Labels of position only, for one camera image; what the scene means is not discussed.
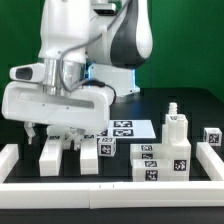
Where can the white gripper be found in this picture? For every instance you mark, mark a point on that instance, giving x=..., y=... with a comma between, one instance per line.
x=87, y=108

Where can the white chair back frame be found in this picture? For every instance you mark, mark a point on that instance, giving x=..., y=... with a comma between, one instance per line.
x=59, y=139

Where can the white tagged cube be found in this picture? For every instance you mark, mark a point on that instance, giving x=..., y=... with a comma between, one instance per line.
x=107, y=146
x=212, y=136

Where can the white seat block with pegs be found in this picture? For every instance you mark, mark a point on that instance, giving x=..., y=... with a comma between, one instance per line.
x=177, y=146

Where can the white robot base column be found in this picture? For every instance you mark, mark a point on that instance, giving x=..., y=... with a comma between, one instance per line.
x=122, y=80

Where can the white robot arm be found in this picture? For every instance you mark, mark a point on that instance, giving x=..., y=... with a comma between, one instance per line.
x=54, y=91

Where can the white chair seat plate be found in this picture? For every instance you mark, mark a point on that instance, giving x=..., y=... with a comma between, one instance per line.
x=123, y=129

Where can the white left barrier rail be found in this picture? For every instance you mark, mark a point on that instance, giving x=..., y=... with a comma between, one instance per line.
x=9, y=156

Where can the white barrier rail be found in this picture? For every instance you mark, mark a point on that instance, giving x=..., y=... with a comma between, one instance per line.
x=9, y=156
x=210, y=161
x=111, y=195

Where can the black camera on stand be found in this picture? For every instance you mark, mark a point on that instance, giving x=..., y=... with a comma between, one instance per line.
x=104, y=8

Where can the white right barrier rail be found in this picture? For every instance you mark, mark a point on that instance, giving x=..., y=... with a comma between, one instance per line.
x=210, y=161

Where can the white front barrier rail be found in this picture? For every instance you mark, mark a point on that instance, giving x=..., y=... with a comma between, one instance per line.
x=111, y=195

